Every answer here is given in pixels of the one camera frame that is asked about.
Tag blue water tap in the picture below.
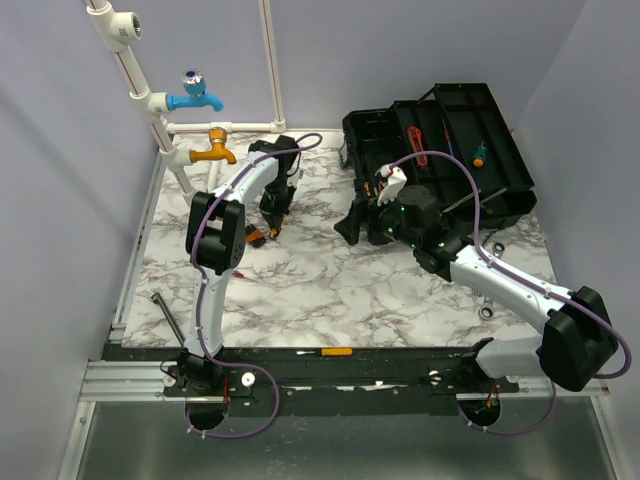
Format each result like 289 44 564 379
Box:
166 70 224 112

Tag orange black tape measure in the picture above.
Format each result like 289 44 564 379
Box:
246 225 266 248

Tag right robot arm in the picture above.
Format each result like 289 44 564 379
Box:
334 185 619 392

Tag yellow black electric screwdriver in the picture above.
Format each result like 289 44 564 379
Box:
265 214 284 239

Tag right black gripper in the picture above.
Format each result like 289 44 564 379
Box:
334 187 420 250

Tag silver ratchet wrench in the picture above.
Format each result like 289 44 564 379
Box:
478 242 505 320

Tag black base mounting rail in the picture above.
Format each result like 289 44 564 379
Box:
99 344 550 419

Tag orange water tap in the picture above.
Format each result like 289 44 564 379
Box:
189 127 237 165

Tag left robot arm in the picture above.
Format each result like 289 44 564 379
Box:
177 135 302 395

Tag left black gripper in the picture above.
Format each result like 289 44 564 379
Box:
259 177 296 231

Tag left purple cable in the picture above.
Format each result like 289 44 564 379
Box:
187 132 324 442

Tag white PVC pipe frame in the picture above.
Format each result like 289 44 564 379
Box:
86 1 287 204

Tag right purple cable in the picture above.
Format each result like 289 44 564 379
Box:
387 149 632 436

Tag red black utility knife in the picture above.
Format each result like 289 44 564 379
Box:
407 125 429 169

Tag blue handle screwdriver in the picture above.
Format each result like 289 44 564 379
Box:
441 117 456 157

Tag aluminium extrusion rail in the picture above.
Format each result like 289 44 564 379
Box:
77 360 181 403

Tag black plastic toolbox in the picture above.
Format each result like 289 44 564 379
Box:
340 83 537 235

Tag green stubby screwdriver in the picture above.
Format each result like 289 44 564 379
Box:
472 142 488 168

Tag purple cable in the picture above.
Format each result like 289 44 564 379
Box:
387 149 632 436
187 132 324 442

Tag orange handle screwdriver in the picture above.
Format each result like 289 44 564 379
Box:
296 347 354 357

